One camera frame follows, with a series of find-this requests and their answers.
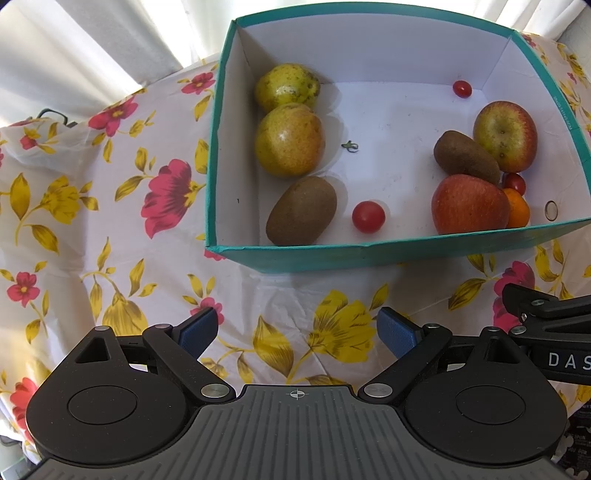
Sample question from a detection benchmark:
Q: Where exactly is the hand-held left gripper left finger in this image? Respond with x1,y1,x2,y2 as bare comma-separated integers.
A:
74,307,236,402

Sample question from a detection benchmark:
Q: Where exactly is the orange tangerine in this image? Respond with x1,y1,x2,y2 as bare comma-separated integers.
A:
501,187,531,228

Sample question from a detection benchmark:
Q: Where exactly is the spotted green pear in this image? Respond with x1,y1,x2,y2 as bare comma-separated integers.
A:
255,64,321,113

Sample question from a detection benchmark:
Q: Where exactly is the dark patterned object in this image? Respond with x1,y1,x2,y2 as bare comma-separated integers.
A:
551,401,591,480

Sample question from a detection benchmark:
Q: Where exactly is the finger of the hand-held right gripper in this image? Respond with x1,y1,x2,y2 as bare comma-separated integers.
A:
502,283,591,342

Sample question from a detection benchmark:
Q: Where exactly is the black object behind tablecloth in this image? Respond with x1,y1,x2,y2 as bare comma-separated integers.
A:
36,108,77,127

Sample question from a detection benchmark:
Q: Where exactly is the red and yellow apple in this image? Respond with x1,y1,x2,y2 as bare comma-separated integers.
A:
473,100,539,174

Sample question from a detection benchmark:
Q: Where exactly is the floral tablecloth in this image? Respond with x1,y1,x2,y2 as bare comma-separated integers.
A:
0,32,591,462

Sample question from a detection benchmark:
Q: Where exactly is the brown kiwi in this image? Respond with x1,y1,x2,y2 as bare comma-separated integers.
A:
266,175,338,247
433,130,502,185

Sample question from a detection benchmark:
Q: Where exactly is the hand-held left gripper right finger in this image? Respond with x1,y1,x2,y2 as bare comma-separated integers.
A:
359,308,532,403

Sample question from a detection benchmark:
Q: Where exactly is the yellow pear with orange blush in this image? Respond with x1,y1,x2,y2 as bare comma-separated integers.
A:
255,103,326,178

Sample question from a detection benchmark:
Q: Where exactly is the teal cardboard box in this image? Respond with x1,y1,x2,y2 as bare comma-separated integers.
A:
204,1,591,273

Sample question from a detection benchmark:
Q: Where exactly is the white curtain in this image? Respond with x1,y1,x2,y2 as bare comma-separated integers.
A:
0,0,585,127

